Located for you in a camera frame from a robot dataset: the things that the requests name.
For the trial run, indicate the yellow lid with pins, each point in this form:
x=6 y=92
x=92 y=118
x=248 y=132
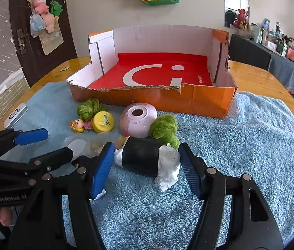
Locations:
x=102 y=122

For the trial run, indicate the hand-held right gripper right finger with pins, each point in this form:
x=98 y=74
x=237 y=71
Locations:
x=188 y=169

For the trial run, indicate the red plush toy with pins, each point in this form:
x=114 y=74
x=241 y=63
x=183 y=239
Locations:
x=240 y=19

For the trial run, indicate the blue fluffy towel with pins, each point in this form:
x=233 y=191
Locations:
x=240 y=148

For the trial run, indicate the pink round toy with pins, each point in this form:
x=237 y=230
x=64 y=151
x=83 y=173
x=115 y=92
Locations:
x=136 y=125

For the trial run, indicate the white flat device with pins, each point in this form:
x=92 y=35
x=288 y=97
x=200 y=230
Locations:
x=15 y=116

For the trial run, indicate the green knitted ball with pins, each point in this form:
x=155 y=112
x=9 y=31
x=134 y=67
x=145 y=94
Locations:
x=85 y=109
x=162 y=129

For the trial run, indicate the green plush toy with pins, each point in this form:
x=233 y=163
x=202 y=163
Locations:
x=56 y=8

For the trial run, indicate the clear round dish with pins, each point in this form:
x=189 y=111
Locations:
x=75 y=147

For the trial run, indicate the clutter of bottles and boxes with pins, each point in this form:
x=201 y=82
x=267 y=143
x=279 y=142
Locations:
x=279 y=41

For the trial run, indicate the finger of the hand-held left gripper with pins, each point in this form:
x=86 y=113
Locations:
x=31 y=136
x=58 y=155

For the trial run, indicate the blue plastic bag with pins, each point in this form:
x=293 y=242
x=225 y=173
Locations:
x=36 y=24

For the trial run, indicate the pink plush toy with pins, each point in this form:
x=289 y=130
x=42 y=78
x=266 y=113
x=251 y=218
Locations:
x=49 y=22
x=40 y=6

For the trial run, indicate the person's left hand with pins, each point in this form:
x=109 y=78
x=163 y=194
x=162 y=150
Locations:
x=5 y=217

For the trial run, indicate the small pink and yellow doll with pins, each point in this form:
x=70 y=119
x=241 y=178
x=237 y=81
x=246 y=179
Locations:
x=78 y=126

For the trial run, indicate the dark cloth covered side table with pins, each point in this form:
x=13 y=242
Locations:
x=253 y=54

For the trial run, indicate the small yellow figurine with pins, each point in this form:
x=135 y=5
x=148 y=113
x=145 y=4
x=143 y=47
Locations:
x=120 y=142

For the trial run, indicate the black roll with white tissue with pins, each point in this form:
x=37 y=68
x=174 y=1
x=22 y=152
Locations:
x=139 y=156

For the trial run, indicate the orange cardboard box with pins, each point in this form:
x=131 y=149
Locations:
x=201 y=101

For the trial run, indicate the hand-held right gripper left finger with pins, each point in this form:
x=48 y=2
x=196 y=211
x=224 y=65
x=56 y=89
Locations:
x=102 y=166

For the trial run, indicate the small paper tag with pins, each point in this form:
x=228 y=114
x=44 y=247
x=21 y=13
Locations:
x=64 y=68

